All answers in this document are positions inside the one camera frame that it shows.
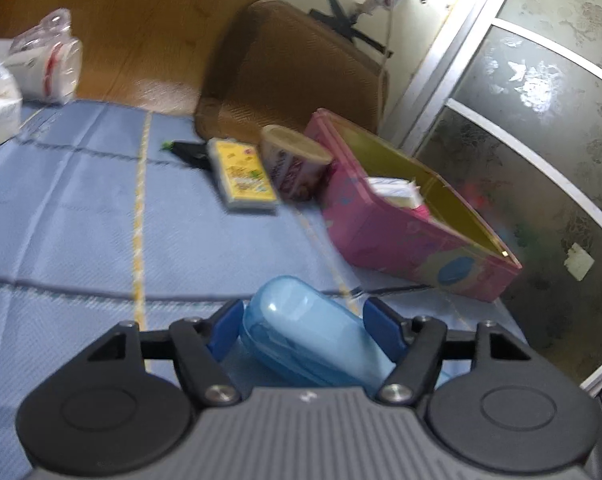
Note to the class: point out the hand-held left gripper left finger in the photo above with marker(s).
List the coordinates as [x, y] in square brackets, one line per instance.
[226, 332]

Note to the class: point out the white sticker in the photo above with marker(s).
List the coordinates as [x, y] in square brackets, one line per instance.
[579, 261]

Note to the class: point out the black item with green tip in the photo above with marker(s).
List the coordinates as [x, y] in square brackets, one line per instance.
[191, 152]

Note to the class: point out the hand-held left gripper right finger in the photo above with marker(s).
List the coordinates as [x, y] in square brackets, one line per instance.
[381, 327]

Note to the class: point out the blue plastic case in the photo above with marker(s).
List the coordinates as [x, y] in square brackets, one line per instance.
[301, 330]

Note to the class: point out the white phone case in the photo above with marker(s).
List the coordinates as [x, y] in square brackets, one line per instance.
[393, 192]

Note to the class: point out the pink cup container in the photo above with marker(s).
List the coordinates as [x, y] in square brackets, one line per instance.
[293, 170]

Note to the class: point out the yellow card packet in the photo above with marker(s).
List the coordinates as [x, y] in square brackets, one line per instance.
[241, 175]

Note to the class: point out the black tape cross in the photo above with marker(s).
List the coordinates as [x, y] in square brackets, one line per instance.
[348, 30]

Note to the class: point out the blue tablecloth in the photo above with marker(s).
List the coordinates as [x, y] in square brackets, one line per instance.
[81, 210]

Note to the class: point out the pink tin box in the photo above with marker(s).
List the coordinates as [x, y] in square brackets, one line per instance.
[396, 245]

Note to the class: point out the wooden board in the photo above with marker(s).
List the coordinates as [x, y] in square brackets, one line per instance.
[146, 20]

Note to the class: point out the plastic-wrapped cup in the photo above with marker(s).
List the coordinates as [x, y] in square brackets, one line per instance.
[46, 70]

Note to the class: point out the frosted glass sliding door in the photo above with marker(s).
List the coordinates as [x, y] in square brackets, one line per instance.
[531, 160]

